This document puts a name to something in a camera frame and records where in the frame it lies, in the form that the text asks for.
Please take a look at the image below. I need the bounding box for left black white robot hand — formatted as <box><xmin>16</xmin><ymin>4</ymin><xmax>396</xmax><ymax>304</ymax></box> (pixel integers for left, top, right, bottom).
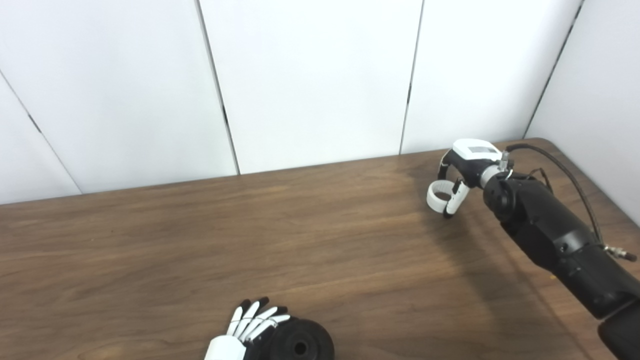
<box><xmin>204</xmin><ymin>297</ymin><xmax>291</xmax><ymax>360</ymax></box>

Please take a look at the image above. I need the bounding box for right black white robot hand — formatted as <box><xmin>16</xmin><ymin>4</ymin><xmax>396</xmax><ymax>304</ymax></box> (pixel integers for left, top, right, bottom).
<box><xmin>437</xmin><ymin>139</ymin><xmax>503</xmax><ymax>219</ymax></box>

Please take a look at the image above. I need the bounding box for white plastic ring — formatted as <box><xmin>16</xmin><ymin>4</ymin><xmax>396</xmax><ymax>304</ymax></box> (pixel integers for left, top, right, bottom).
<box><xmin>426</xmin><ymin>180</ymin><xmax>463</xmax><ymax>215</ymax></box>

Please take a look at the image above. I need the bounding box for round black plastic part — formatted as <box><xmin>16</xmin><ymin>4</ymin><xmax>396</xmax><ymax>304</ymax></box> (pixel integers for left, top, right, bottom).
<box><xmin>260</xmin><ymin>318</ymin><xmax>336</xmax><ymax>360</ymax></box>

